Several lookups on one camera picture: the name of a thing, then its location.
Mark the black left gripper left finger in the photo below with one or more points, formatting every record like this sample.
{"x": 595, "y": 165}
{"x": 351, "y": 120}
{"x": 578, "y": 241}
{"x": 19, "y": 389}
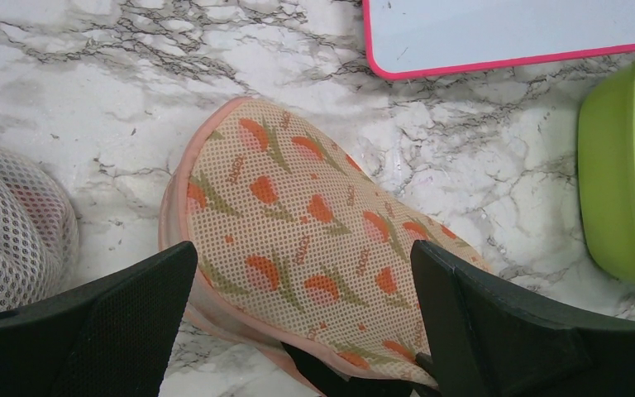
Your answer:
{"x": 110, "y": 337}

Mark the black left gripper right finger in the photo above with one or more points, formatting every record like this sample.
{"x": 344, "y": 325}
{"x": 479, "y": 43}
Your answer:
{"x": 490, "y": 337}

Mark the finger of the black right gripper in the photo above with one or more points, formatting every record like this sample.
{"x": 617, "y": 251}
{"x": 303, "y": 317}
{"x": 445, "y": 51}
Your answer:
{"x": 330, "y": 384}

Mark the floral mesh laundry bag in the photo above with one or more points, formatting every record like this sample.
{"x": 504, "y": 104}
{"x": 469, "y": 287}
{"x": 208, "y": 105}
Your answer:
{"x": 298, "y": 247}

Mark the beige cylindrical mesh laundry bag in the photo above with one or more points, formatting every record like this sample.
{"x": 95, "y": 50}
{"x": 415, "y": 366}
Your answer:
{"x": 39, "y": 238}

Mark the green plastic tray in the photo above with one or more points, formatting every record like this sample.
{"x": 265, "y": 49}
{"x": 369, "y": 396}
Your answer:
{"x": 606, "y": 173}

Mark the pink framed whiteboard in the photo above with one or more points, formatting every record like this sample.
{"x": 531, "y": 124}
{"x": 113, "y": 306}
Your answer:
{"x": 415, "y": 39}

